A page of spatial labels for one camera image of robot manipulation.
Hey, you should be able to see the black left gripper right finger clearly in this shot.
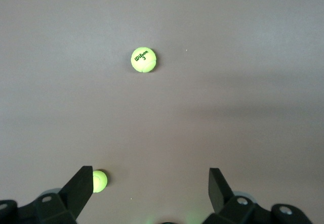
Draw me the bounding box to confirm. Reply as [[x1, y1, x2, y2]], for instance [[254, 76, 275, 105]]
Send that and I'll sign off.
[[202, 167, 273, 224]]

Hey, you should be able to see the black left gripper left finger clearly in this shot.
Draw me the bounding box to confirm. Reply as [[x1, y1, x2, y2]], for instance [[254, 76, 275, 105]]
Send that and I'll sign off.
[[32, 165, 94, 224]]

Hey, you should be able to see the yellow-green tennis ball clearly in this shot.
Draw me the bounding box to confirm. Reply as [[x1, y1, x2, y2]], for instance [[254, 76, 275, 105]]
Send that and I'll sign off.
[[130, 47, 159, 73], [92, 169, 109, 193]]

